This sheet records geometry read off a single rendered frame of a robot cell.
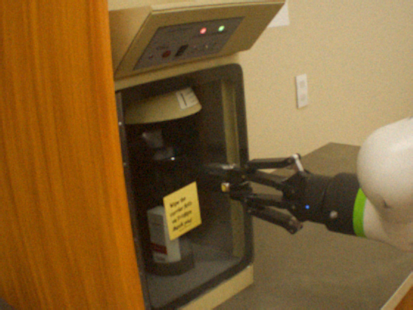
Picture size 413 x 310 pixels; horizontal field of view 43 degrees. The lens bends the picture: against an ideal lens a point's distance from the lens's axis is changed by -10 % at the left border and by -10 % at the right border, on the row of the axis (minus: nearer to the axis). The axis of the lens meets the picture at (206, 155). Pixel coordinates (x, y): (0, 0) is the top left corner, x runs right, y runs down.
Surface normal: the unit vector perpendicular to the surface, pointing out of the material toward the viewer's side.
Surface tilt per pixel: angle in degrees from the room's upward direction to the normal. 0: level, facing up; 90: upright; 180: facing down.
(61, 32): 90
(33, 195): 90
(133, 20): 90
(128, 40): 90
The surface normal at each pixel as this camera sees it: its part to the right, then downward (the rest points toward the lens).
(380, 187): -0.66, 0.40
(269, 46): 0.75, 0.12
